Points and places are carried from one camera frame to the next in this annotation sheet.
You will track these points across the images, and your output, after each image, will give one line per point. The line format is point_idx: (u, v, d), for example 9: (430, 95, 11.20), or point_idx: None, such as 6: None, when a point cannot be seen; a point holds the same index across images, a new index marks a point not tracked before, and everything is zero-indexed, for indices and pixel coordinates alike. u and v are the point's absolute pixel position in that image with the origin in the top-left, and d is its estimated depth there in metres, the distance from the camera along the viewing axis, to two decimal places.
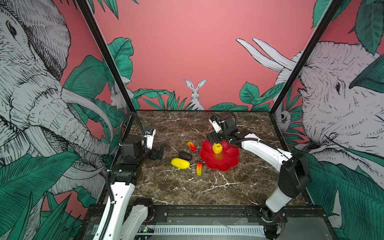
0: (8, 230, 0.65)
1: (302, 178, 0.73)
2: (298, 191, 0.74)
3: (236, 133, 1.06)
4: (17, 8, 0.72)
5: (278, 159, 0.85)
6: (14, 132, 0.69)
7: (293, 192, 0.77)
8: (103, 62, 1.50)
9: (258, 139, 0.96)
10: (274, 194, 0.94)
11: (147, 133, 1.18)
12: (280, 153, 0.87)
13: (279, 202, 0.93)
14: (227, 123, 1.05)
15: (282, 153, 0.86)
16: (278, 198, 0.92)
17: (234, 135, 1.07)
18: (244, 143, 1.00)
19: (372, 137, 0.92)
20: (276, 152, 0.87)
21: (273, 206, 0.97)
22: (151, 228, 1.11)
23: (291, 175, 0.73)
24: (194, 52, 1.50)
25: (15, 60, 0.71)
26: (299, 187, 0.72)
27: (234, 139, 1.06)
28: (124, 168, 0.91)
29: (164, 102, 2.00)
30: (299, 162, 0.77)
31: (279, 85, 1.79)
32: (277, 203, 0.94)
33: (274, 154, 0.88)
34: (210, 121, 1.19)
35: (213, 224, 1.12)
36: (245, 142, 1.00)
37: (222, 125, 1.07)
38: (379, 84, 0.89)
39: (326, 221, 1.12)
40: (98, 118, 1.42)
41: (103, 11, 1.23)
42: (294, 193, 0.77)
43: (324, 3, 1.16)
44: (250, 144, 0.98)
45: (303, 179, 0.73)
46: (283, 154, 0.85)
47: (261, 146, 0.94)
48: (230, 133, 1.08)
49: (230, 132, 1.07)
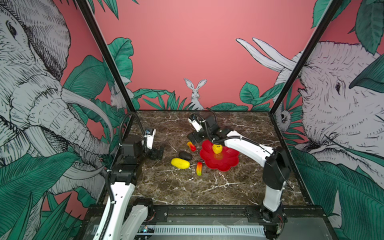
0: (8, 230, 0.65)
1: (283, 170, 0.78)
2: (281, 182, 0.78)
3: (217, 132, 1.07)
4: (16, 8, 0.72)
5: (261, 155, 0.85)
6: (14, 132, 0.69)
7: (277, 184, 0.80)
8: (103, 62, 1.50)
9: (240, 136, 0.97)
10: (267, 193, 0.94)
11: (147, 133, 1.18)
12: (262, 149, 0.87)
13: (273, 199, 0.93)
14: (208, 122, 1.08)
15: (264, 149, 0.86)
16: (270, 195, 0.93)
17: (216, 134, 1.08)
18: (228, 142, 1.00)
19: (373, 137, 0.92)
20: (258, 149, 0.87)
21: (270, 205, 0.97)
22: (151, 228, 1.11)
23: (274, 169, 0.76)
24: (194, 52, 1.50)
25: (15, 60, 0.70)
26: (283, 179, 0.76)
27: (217, 138, 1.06)
28: (124, 168, 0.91)
29: (164, 102, 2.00)
30: (279, 155, 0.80)
31: (279, 85, 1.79)
32: (271, 200, 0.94)
33: (256, 151, 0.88)
34: (190, 120, 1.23)
35: (213, 224, 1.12)
36: (229, 140, 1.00)
37: (203, 125, 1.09)
38: (379, 84, 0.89)
39: (327, 221, 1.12)
40: (98, 118, 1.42)
41: (103, 11, 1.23)
42: (277, 185, 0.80)
43: (324, 3, 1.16)
44: (233, 143, 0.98)
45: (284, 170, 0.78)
46: (265, 150, 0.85)
47: (244, 143, 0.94)
48: (212, 132, 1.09)
49: (212, 130, 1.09)
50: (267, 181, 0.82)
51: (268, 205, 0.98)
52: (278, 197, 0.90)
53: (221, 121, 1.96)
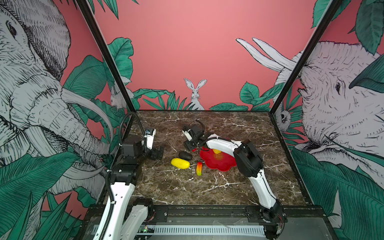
0: (8, 230, 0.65)
1: (253, 161, 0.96)
2: (252, 170, 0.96)
3: (202, 137, 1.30)
4: (17, 8, 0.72)
5: (232, 148, 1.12)
6: (14, 132, 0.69)
7: (250, 173, 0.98)
8: (103, 62, 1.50)
9: (216, 136, 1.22)
10: (256, 189, 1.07)
11: (147, 133, 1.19)
12: (233, 143, 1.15)
13: (262, 193, 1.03)
14: (193, 130, 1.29)
15: (234, 143, 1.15)
16: (259, 190, 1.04)
17: (200, 139, 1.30)
18: (208, 142, 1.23)
19: (373, 137, 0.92)
20: (230, 144, 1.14)
21: (265, 202, 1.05)
22: (151, 228, 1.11)
23: (243, 160, 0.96)
24: (194, 52, 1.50)
25: (15, 60, 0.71)
26: (253, 168, 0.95)
27: (201, 142, 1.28)
28: (124, 168, 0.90)
29: (164, 102, 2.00)
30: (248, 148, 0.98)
31: (279, 85, 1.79)
32: (262, 194, 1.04)
33: (229, 145, 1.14)
34: (183, 131, 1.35)
35: (213, 224, 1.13)
36: (209, 141, 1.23)
37: (190, 133, 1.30)
38: (379, 84, 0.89)
39: (327, 221, 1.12)
40: (98, 118, 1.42)
41: (103, 11, 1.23)
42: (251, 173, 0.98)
43: (324, 3, 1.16)
44: (212, 142, 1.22)
45: (255, 161, 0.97)
46: (235, 144, 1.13)
47: (220, 141, 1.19)
48: (197, 138, 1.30)
49: (197, 136, 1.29)
50: (243, 171, 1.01)
51: (263, 202, 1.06)
52: (264, 186, 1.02)
53: (221, 121, 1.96)
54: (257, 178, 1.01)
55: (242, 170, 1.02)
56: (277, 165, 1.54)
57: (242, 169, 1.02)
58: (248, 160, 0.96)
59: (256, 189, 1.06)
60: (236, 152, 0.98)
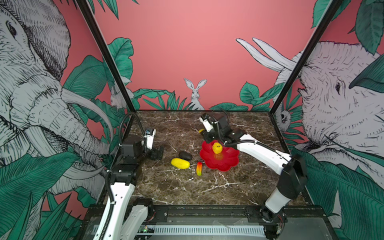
0: (8, 230, 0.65)
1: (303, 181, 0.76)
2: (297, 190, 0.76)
3: (230, 135, 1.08)
4: (17, 8, 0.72)
5: (277, 162, 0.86)
6: (14, 132, 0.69)
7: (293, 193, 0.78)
8: (103, 62, 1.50)
9: (254, 140, 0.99)
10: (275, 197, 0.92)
11: (147, 133, 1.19)
12: (279, 155, 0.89)
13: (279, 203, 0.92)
14: (221, 124, 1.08)
15: (281, 156, 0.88)
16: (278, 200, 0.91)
17: (228, 137, 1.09)
18: (240, 145, 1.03)
19: (372, 137, 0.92)
20: (275, 156, 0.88)
21: (272, 207, 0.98)
22: (151, 228, 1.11)
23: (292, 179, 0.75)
24: (194, 52, 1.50)
25: (15, 60, 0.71)
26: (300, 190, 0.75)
27: (229, 141, 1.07)
28: (124, 168, 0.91)
29: (164, 102, 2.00)
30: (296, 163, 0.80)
31: (279, 85, 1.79)
32: (277, 204, 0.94)
33: (272, 157, 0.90)
34: (202, 119, 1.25)
35: (213, 224, 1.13)
36: (242, 144, 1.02)
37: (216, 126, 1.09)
38: (379, 84, 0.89)
39: (326, 221, 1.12)
40: (98, 118, 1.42)
41: (103, 11, 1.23)
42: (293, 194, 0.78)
43: (324, 3, 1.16)
44: (247, 147, 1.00)
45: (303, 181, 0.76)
46: (282, 157, 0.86)
47: (258, 148, 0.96)
48: (224, 134, 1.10)
49: (224, 132, 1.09)
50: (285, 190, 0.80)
51: (272, 208, 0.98)
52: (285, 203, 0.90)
53: None
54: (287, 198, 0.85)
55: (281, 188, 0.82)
56: None
57: (281, 187, 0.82)
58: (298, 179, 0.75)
59: (272, 196, 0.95)
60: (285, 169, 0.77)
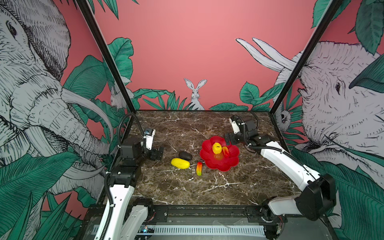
0: (8, 230, 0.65)
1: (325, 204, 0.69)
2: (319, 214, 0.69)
3: (255, 138, 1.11)
4: (17, 8, 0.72)
5: (303, 177, 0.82)
6: (14, 132, 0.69)
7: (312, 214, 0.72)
8: (103, 62, 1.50)
9: (281, 149, 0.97)
10: (282, 204, 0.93)
11: (147, 133, 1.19)
12: (306, 171, 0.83)
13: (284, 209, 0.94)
14: (247, 126, 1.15)
15: (308, 172, 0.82)
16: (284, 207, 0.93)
17: (253, 139, 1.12)
18: (264, 151, 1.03)
19: (372, 137, 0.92)
20: (301, 170, 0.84)
21: (274, 209, 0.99)
22: (151, 228, 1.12)
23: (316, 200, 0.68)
24: (194, 52, 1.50)
25: (15, 60, 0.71)
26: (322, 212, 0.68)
27: (254, 143, 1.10)
28: (123, 170, 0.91)
29: (164, 102, 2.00)
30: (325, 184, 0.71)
31: (279, 85, 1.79)
32: (282, 210, 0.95)
33: (299, 171, 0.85)
34: (231, 121, 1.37)
35: (213, 224, 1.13)
36: (267, 150, 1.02)
37: (243, 128, 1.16)
38: (379, 84, 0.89)
39: (327, 221, 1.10)
40: (98, 118, 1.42)
41: (103, 11, 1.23)
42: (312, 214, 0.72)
43: (324, 3, 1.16)
44: (272, 154, 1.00)
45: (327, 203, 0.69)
46: (309, 174, 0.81)
47: (285, 159, 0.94)
48: (249, 137, 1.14)
49: (250, 135, 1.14)
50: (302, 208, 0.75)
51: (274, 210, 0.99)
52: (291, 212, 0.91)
53: (221, 121, 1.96)
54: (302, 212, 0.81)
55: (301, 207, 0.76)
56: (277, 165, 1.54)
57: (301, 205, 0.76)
58: (322, 198, 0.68)
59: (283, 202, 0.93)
60: (310, 188, 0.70)
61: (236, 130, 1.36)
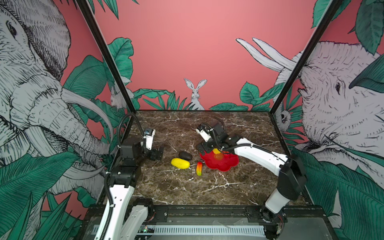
0: (8, 230, 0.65)
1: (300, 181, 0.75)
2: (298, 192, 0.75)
3: (227, 140, 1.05)
4: (17, 8, 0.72)
5: (275, 163, 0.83)
6: (14, 132, 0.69)
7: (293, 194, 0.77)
8: (104, 62, 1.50)
9: (250, 143, 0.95)
10: (274, 198, 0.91)
11: (146, 133, 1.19)
12: (275, 157, 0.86)
13: (279, 203, 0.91)
14: (216, 130, 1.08)
15: (278, 157, 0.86)
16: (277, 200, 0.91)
17: (226, 142, 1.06)
18: (237, 149, 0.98)
19: (372, 137, 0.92)
20: (271, 157, 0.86)
21: (272, 207, 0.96)
22: (151, 228, 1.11)
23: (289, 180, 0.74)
24: (194, 52, 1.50)
25: (15, 60, 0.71)
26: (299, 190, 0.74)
27: (226, 146, 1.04)
28: (123, 170, 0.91)
29: (164, 102, 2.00)
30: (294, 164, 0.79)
31: (279, 85, 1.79)
32: (277, 204, 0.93)
33: (270, 159, 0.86)
34: (198, 130, 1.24)
35: (213, 224, 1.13)
36: (238, 148, 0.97)
37: (212, 133, 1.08)
38: (379, 84, 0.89)
39: (327, 222, 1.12)
40: (98, 118, 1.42)
41: (103, 11, 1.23)
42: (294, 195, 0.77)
43: (324, 3, 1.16)
44: (243, 150, 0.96)
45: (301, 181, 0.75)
46: (279, 158, 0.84)
47: (255, 151, 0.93)
48: (221, 140, 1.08)
49: (221, 138, 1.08)
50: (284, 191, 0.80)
51: (271, 207, 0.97)
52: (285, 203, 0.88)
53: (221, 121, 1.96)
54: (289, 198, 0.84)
55: (282, 191, 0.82)
56: None
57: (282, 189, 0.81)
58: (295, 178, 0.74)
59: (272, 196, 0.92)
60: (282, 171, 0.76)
61: (206, 139, 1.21)
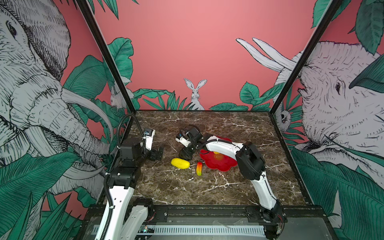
0: (8, 230, 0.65)
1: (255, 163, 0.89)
2: (255, 173, 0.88)
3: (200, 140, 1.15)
4: (17, 8, 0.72)
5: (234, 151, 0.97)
6: (14, 132, 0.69)
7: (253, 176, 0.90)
8: (103, 62, 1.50)
9: (216, 139, 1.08)
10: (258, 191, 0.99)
11: (146, 134, 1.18)
12: (234, 146, 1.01)
13: (263, 195, 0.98)
14: (191, 132, 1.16)
15: (236, 145, 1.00)
16: (260, 192, 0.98)
17: (199, 141, 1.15)
18: (207, 146, 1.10)
19: (373, 137, 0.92)
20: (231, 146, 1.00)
21: (266, 203, 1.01)
22: (151, 228, 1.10)
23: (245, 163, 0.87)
24: (194, 52, 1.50)
25: (14, 60, 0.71)
26: (255, 171, 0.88)
27: (200, 145, 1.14)
28: (122, 171, 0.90)
29: (164, 102, 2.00)
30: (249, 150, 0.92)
31: (279, 85, 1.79)
32: (263, 196, 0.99)
33: (230, 148, 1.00)
34: (177, 139, 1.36)
35: (213, 224, 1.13)
36: (207, 144, 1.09)
37: (188, 136, 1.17)
38: (379, 84, 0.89)
39: (327, 221, 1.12)
40: (98, 118, 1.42)
41: (103, 11, 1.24)
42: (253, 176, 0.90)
43: (324, 3, 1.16)
44: (212, 145, 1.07)
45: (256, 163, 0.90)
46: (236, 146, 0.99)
47: (220, 143, 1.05)
48: (196, 140, 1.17)
49: (196, 139, 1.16)
50: (245, 174, 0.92)
51: (263, 203, 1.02)
52: (266, 191, 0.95)
53: (221, 121, 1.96)
54: (260, 181, 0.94)
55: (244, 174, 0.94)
56: (277, 165, 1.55)
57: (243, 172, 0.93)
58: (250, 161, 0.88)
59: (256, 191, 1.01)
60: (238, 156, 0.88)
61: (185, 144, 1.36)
